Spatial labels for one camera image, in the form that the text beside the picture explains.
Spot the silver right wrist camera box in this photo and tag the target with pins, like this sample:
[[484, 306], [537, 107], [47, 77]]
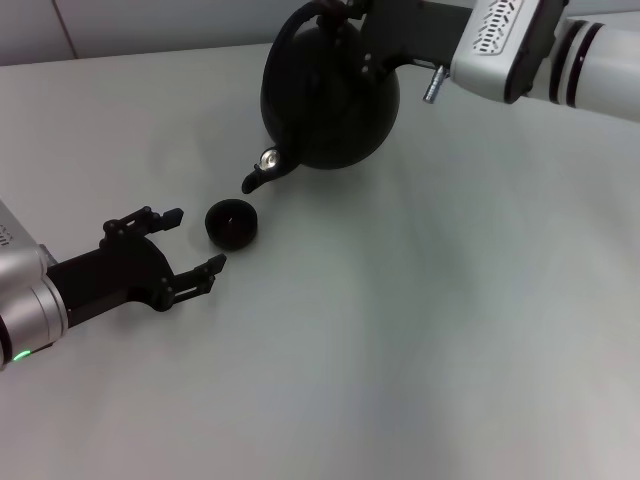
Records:
[[500, 45]]

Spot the black round teapot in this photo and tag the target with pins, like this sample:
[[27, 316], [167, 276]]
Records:
[[330, 130]]

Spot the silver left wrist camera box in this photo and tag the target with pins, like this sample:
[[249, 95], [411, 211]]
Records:
[[17, 245]]

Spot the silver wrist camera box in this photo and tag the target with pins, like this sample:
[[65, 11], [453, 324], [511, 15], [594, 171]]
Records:
[[500, 45], [17, 245]]

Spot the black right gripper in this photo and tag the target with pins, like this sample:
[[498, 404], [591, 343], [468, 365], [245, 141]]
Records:
[[420, 30]]

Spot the small black teacup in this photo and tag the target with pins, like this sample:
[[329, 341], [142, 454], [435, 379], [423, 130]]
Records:
[[232, 232]]

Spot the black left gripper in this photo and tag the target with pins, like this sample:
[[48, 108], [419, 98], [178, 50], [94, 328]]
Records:
[[110, 280]]

